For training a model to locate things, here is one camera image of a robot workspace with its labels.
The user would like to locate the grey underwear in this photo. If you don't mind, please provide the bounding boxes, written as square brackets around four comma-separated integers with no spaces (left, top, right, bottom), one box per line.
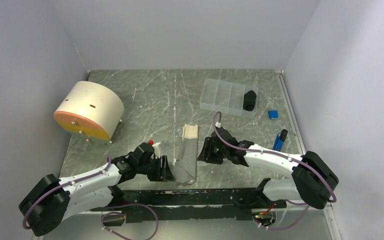
[173,124,199,186]

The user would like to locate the black striped underwear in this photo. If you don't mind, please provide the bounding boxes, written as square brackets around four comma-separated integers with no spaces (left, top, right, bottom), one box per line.
[242,90,257,112]

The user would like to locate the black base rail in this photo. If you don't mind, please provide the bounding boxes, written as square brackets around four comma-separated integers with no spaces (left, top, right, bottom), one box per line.
[93,187,287,223]

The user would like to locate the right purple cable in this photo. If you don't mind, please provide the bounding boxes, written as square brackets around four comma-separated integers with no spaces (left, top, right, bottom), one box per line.
[211,111,338,232]

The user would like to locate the clear plastic organizer box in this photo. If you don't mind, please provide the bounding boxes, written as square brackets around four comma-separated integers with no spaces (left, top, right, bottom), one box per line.
[199,78,259,118]

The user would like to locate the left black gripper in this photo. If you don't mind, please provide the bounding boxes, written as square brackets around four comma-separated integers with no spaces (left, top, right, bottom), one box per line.
[136,154,175,182]

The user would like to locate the blue battery pack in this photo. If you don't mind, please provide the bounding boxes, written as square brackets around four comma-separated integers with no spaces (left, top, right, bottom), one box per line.
[272,129,288,152]

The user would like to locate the blue small block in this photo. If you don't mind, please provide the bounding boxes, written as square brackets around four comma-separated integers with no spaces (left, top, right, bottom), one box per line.
[267,110,279,120]

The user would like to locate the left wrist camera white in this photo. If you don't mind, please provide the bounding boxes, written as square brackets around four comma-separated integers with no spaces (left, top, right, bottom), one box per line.
[147,140,165,157]

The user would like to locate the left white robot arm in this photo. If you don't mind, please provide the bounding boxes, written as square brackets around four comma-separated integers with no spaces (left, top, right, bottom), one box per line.
[18,142,175,237]

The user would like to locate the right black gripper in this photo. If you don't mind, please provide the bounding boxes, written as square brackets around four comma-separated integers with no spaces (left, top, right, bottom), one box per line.
[197,136,229,165]

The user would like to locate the cream cylindrical drum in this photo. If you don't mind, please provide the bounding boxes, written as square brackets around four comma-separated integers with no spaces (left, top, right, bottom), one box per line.
[53,81,125,143]

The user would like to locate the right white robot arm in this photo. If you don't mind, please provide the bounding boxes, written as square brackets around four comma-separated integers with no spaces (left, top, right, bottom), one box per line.
[197,127,339,210]

